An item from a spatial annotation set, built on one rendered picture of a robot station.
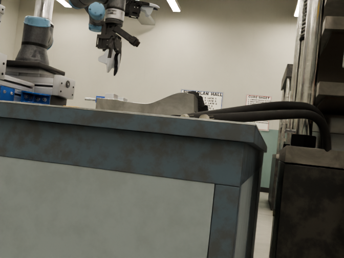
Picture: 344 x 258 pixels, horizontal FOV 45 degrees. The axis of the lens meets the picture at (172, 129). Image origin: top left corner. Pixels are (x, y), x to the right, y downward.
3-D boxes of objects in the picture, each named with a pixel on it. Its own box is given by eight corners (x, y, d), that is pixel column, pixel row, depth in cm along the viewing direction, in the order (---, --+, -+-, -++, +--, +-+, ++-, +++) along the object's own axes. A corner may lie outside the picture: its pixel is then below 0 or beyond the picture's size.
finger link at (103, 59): (97, 71, 162) (102, 51, 165) (110, 72, 161) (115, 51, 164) (93, 68, 159) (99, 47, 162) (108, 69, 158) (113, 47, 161)
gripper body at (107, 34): (102, 53, 170) (106, 24, 171) (122, 54, 168) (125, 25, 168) (94, 48, 163) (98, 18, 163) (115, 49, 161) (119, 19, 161)
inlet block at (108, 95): (81, 104, 164) (83, 91, 164) (87, 106, 169) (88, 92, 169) (112, 107, 161) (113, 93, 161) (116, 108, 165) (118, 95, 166)
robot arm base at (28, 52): (7, 61, 186) (10, 39, 186) (27, 68, 201) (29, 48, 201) (37, 63, 182) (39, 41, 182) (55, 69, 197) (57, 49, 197)
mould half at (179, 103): (93, 121, 156) (98, 85, 156) (118, 126, 181) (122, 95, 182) (225, 133, 144) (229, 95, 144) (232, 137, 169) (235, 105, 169)
